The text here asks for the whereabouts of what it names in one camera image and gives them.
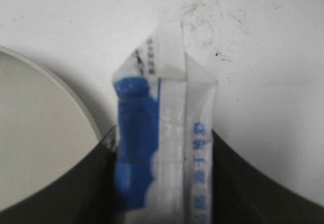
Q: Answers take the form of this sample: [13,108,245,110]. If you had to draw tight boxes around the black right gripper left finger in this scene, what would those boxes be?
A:
[1,126,116,223]

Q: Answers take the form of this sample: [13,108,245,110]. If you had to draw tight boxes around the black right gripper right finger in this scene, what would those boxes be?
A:
[212,131,323,223]

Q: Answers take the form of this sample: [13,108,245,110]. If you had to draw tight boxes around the blue white milk carton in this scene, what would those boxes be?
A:
[113,23,217,223]

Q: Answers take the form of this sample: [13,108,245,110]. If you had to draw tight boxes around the grey round plate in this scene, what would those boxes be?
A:
[1,47,101,209]

